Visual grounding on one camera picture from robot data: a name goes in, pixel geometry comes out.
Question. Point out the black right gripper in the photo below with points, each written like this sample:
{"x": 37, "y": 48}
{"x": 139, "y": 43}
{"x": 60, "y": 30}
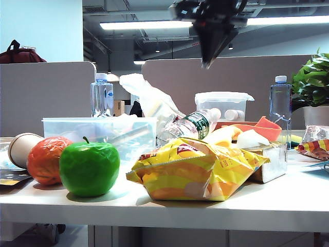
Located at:
{"x": 205, "y": 11}

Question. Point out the brown cardboard box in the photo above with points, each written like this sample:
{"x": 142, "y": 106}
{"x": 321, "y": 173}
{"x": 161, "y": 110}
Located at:
{"x": 119, "y": 108}

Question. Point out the silver cardboard box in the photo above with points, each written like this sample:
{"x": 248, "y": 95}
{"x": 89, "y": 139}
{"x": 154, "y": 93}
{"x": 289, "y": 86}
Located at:
{"x": 273, "y": 164}

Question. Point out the large transparent plastic box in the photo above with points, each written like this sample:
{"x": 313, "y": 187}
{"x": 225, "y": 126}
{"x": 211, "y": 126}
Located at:
{"x": 74, "y": 131}

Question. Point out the grey desk partition panel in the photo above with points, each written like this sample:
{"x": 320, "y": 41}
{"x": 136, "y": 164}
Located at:
{"x": 43, "y": 95}
{"x": 246, "y": 74}

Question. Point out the small lidded transparent container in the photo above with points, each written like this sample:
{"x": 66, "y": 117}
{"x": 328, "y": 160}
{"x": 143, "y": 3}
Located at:
{"x": 222, "y": 104}

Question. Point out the long ceiling light strip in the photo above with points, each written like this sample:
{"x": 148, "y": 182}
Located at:
{"x": 144, "y": 24}

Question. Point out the small white bottle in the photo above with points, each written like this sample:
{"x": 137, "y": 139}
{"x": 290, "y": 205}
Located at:
{"x": 234, "y": 114}

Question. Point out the white plastic bag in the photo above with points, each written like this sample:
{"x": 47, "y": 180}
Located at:
{"x": 147, "y": 95}

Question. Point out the clear bottle with green label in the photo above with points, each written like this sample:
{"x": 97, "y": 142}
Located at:
{"x": 191, "y": 126}

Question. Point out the clear water bottle blue cap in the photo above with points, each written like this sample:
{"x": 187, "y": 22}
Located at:
{"x": 101, "y": 99}
{"x": 280, "y": 103}

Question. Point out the green potted plant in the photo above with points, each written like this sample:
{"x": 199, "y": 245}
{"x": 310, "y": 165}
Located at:
{"x": 313, "y": 85}

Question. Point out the yellow green scrub sponge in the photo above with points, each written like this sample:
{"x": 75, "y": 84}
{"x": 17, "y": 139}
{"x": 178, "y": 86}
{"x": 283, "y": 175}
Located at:
{"x": 296, "y": 139}

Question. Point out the white plant pot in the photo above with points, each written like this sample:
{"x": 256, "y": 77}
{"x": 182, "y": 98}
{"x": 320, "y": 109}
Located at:
{"x": 317, "y": 117}

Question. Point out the yellow chips bag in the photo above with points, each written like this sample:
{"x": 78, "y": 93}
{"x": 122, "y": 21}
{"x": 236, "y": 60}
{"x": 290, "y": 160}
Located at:
{"x": 180, "y": 177}

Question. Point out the red and yellow snack packet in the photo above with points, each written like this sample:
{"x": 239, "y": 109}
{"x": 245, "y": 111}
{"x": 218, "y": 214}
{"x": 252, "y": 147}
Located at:
{"x": 317, "y": 144}

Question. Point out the green plastic apple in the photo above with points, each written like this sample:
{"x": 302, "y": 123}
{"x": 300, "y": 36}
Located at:
{"x": 88, "y": 168}

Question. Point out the dark red backpack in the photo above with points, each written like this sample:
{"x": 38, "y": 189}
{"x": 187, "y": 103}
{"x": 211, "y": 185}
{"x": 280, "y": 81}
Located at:
{"x": 18, "y": 55}

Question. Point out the orange plastic fruit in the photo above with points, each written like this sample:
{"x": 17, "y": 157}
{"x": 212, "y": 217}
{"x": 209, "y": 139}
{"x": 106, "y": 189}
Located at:
{"x": 42, "y": 164}

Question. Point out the white paper cup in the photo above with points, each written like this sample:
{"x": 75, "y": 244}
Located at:
{"x": 20, "y": 149}

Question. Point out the black flat packet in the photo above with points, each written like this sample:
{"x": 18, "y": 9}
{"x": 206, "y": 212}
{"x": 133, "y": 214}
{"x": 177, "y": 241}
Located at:
{"x": 11, "y": 177}

